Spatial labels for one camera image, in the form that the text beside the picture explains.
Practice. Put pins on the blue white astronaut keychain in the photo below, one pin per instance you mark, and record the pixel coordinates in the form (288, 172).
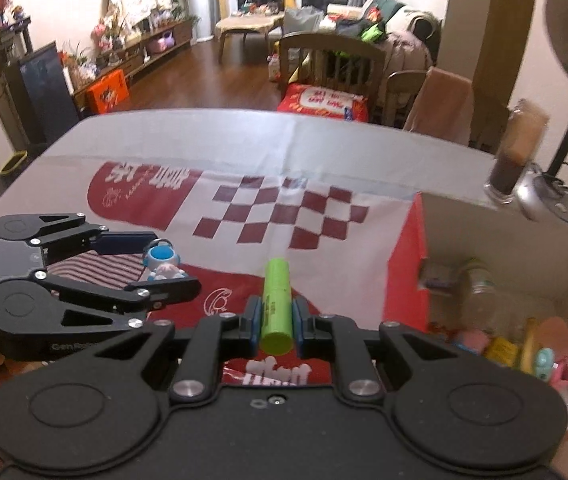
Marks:
(162, 262)

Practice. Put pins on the green cylinder tube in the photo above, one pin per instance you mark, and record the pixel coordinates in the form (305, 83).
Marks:
(276, 334)

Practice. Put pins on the green-lid seasoning jar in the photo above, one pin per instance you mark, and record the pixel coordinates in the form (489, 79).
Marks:
(470, 276)

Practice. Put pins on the wooden dining chair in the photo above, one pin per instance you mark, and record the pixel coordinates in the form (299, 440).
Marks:
(333, 62)

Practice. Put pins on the wooden tv cabinet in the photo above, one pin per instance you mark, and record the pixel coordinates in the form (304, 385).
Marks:
(133, 56)

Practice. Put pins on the pink binder clip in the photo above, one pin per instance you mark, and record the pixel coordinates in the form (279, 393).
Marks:
(558, 378)

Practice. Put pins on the red cardboard box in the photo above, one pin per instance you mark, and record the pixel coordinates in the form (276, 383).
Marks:
(528, 261)

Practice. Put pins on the yellow round toy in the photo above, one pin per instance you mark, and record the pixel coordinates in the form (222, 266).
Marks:
(529, 347)

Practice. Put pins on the orange cartoon box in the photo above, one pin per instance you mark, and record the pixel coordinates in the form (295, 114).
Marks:
(107, 92)

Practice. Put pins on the yellow small box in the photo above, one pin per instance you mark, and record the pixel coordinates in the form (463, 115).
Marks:
(502, 352)

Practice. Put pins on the sofa with clothes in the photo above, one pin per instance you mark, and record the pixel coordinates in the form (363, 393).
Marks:
(409, 37)

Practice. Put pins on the wooden coffee table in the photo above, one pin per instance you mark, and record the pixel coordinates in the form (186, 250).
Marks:
(259, 24)

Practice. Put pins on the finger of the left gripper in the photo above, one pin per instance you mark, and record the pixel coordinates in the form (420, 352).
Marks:
(62, 236)
(54, 305)

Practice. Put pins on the teal pencil sharpener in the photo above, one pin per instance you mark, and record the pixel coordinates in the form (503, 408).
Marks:
(544, 363)

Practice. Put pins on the glass jar with brown liquid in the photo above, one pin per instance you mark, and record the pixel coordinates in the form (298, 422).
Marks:
(524, 131)

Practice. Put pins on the pink towel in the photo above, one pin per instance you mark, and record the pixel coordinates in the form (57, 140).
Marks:
(443, 108)

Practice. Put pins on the red cushion pack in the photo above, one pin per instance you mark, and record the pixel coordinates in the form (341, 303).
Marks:
(310, 100)

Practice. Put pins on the pink heart-shaped bowl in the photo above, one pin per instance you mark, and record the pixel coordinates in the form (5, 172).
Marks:
(553, 334)

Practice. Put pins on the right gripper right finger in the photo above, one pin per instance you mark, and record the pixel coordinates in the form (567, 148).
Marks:
(453, 408)

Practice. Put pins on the wooden chair with pink towel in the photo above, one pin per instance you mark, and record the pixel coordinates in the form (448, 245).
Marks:
(400, 92)

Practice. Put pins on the red dragon keychain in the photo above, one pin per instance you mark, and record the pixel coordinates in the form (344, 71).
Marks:
(474, 341)

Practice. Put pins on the red white printed table mat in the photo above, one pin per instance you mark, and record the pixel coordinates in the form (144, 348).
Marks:
(273, 417)

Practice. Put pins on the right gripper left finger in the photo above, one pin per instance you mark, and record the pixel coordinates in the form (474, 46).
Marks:
(93, 408)

